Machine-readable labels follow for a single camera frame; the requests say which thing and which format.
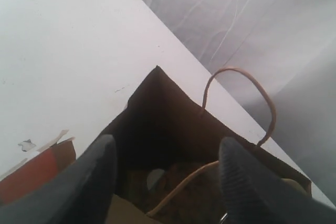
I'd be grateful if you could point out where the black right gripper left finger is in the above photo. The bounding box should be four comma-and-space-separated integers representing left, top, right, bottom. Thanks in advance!
1, 135, 117, 223

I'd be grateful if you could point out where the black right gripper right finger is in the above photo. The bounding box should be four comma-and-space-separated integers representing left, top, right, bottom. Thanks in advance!
218, 137, 335, 223

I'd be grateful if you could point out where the nut jar gold lid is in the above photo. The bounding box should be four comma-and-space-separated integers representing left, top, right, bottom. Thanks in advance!
281, 178, 308, 195

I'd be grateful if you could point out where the brown kraft pouch orange label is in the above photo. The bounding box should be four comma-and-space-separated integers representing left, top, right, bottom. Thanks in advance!
1, 130, 76, 205

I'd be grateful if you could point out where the brown paper shopping bag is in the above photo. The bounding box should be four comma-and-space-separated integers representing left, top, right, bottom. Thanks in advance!
103, 67, 311, 213

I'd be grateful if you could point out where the small torn paper scrap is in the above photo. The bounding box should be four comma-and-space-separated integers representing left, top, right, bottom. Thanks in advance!
18, 139, 36, 152

